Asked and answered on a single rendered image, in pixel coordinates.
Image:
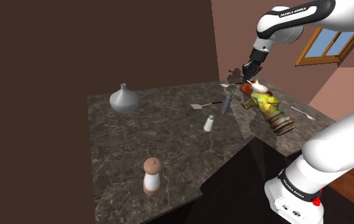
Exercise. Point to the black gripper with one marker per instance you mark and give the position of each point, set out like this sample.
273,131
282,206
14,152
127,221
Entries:
258,57

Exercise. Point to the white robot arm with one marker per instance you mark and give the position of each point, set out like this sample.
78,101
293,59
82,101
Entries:
328,149

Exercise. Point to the white bowl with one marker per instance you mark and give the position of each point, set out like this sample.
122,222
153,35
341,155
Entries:
259,88

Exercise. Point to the yellow-green colourful figure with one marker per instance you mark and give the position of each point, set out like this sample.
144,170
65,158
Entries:
268,105

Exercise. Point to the grey-blue bottle with green top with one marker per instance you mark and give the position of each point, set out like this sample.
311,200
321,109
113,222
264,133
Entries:
226,104

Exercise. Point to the small white salt shaker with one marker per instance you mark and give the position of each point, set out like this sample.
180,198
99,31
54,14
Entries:
209,124

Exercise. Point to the dark robot stand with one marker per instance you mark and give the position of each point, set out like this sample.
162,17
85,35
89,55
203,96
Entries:
241,186

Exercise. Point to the grey round vase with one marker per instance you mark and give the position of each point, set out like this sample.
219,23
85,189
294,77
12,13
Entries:
124,100

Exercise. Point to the wood and white pepper mill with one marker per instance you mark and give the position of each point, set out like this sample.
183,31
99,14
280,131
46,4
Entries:
152,180

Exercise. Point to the wooden frame window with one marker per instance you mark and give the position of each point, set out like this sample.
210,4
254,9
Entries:
330,45

